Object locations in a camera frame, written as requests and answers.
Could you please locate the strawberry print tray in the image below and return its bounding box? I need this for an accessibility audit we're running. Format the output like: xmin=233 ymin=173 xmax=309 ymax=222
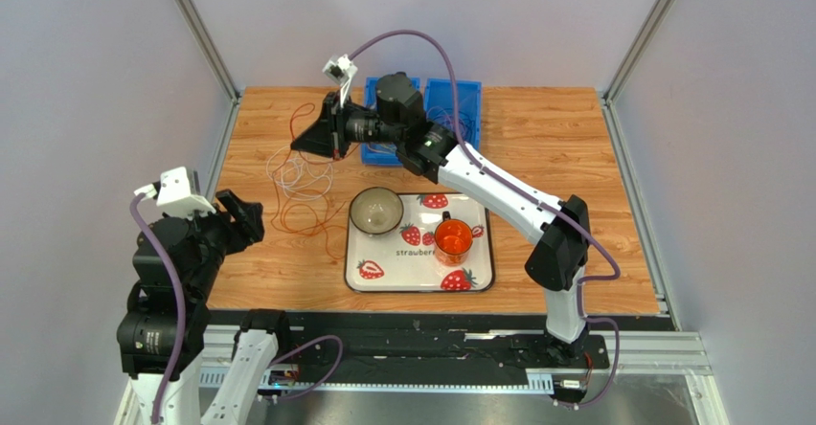
xmin=345 ymin=192 xmax=495 ymax=293

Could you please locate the dark blue cable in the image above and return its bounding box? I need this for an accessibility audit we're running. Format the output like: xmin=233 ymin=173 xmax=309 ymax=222
xmin=433 ymin=106 xmax=478 ymax=145

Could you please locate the orange transparent mug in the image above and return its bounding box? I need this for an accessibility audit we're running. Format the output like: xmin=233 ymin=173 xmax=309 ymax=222
xmin=433 ymin=211 xmax=474 ymax=266

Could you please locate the blue plastic bin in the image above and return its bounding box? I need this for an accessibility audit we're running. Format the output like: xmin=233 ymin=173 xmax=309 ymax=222
xmin=361 ymin=77 xmax=400 ymax=167
xmin=424 ymin=78 xmax=483 ymax=150

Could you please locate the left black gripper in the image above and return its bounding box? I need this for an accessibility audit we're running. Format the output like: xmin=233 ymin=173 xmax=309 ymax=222
xmin=174 ymin=186 xmax=265 ymax=297

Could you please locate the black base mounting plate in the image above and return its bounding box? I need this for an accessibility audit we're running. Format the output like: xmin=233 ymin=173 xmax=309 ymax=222
xmin=205 ymin=307 xmax=676 ymax=388

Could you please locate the right blue plastic bin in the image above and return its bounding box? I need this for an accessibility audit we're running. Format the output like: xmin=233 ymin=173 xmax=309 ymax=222
xmin=424 ymin=78 xmax=483 ymax=150

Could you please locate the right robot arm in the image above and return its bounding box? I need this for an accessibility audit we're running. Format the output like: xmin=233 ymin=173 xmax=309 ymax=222
xmin=290 ymin=72 xmax=589 ymax=358

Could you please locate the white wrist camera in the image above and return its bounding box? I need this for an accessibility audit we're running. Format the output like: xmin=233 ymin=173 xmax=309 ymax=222
xmin=134 ymin=167 xmax=216 ymax=220
xmin=323 ymin=55 xmax=358 ymax=107

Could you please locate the aluminium frame rail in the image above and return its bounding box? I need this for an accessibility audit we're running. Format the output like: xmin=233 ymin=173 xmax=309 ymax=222
xmin=114 ymin=322 xmax=731 ymax=425

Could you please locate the white cable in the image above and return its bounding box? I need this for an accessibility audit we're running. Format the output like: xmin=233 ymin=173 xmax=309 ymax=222
xmin=264 ymin=144 xmax=336 ymax=203

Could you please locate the left blue plastic bin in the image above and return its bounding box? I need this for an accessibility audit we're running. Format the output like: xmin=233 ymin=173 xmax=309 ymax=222
xmin=361 ymin=77 xmax=400 ymax=167

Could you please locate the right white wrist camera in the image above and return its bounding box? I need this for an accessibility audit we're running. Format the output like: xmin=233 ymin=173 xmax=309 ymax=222
xmin=323 ymin=55 xmax=358 ymax=107

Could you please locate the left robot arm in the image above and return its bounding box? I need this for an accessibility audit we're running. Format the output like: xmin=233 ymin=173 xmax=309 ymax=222
xmin=116 ymin=188 xmax=292 ymax=424

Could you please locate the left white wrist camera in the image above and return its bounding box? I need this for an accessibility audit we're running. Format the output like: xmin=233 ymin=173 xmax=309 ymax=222
xmin=134 ymin=167 xmax=216 ymax=220

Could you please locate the beige ceramic bowl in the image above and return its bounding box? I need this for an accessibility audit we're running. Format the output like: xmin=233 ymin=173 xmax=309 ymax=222
xmin=349 ymin=187 xmax=404 ymax=235

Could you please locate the orange cable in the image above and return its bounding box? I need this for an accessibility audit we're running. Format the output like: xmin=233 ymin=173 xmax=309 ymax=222
xmin=270 ymin=156 xmax=351 ymax=261

